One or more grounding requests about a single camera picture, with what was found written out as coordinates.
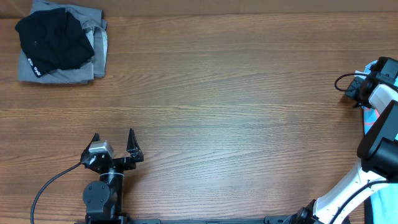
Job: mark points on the folded grey garment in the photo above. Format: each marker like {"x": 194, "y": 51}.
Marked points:
{"x": 94, "y": 25}

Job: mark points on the folded black garment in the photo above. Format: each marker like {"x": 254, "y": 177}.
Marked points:
{"x": 53, "y": 39}

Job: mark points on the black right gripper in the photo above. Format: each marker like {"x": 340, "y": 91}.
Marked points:
{"x": 355, "y": 87}

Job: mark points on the light blue t-shirt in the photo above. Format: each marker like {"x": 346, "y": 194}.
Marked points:
{"x": 380, "y": 207}

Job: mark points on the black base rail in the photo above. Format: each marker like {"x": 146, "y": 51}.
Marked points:
{"x": 266, "y": 220}

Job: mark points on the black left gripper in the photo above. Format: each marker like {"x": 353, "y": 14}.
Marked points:
{"x": 132, "y": 147}

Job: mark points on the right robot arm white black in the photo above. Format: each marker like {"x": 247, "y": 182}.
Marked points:
{"x": 375, "y": 169}

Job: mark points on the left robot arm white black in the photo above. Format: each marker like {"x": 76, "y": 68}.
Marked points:
{"x": 104, "y": 198}

